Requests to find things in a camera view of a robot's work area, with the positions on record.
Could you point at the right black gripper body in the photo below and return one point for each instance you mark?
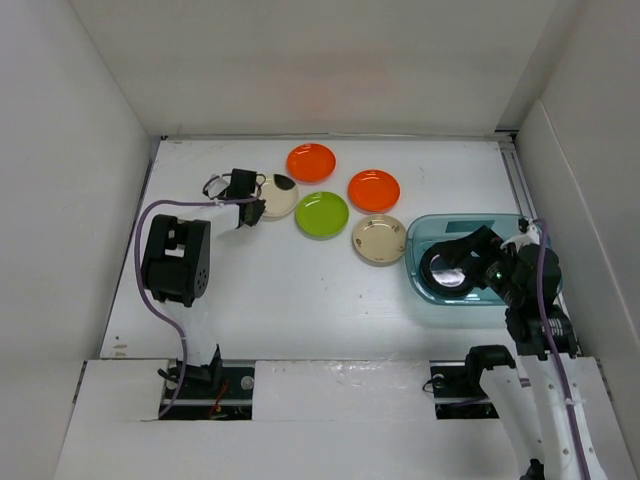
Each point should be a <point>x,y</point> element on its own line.
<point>497,276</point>

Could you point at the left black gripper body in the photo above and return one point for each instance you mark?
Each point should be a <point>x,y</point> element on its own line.
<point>257,210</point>

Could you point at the cream plate with black patch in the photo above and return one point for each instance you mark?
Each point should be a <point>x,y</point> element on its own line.
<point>280,194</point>

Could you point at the orange plate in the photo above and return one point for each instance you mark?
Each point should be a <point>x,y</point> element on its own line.
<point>311,162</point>
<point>374,191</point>

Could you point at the cream plate with flowers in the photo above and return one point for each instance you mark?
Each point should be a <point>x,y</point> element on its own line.
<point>379,239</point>

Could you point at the green plate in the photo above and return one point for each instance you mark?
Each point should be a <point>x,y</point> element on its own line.
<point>322,214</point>

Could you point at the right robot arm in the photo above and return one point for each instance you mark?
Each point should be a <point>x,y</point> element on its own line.
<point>533,390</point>

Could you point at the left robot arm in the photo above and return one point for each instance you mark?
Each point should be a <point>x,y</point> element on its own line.
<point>172,254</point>

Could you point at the teal plastic bin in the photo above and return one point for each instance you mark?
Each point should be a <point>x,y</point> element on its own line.
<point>441,285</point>

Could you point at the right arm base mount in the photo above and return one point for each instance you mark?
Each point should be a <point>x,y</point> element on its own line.
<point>470,395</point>

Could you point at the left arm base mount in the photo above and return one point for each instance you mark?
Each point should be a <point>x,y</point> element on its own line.
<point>231,399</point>

